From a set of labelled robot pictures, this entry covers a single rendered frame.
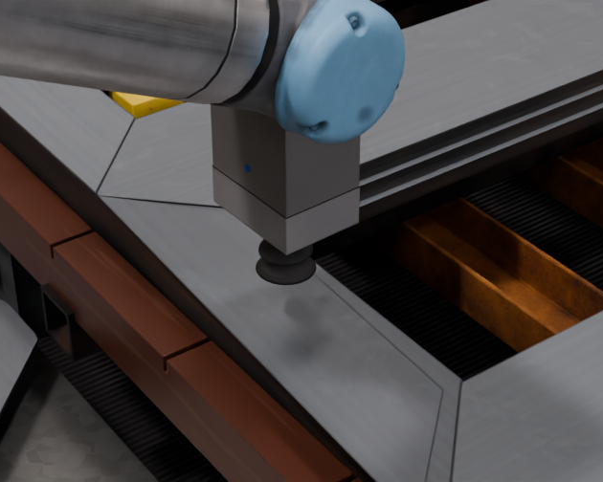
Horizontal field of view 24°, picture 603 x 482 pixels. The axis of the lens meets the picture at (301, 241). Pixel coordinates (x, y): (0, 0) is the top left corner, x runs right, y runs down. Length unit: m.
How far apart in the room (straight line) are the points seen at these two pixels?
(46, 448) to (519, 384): 0.43
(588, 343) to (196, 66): 0.46
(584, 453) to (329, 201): 0.23
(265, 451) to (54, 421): 0.31
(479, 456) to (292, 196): 0.21
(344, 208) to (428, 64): 0.44
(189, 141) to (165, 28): 0.62
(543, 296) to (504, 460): 0.46
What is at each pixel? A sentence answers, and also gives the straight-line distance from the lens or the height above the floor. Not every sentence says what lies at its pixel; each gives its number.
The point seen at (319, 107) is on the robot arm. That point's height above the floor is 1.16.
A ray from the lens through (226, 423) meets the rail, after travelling 0.99.
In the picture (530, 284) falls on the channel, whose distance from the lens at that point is 1.37.
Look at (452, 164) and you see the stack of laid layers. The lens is 1.26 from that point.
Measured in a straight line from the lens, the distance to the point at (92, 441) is 1.20.
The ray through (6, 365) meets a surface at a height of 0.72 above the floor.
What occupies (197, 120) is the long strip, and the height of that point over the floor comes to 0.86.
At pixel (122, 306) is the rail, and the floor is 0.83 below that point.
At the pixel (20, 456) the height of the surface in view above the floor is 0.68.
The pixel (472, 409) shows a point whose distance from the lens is 0.95.
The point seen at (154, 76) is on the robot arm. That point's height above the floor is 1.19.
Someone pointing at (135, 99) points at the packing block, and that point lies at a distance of 1.40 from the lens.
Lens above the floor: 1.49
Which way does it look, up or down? 35 degrees down
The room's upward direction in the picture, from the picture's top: straight up
